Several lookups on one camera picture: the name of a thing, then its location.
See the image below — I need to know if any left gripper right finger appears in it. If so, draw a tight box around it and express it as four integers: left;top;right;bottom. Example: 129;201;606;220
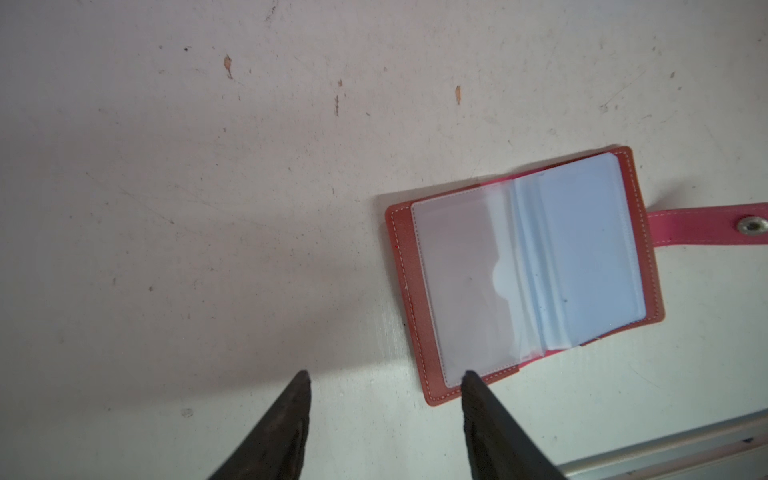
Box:
461;371;565;480

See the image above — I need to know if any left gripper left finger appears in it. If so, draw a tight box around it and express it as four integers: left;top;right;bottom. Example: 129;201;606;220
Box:
211;370;312;480

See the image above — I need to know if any red leather card holder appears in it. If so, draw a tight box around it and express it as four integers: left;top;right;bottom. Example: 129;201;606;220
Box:
385;146;767;406

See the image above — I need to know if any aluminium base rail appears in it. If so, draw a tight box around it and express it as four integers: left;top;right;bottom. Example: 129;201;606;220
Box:
559;410;767;479

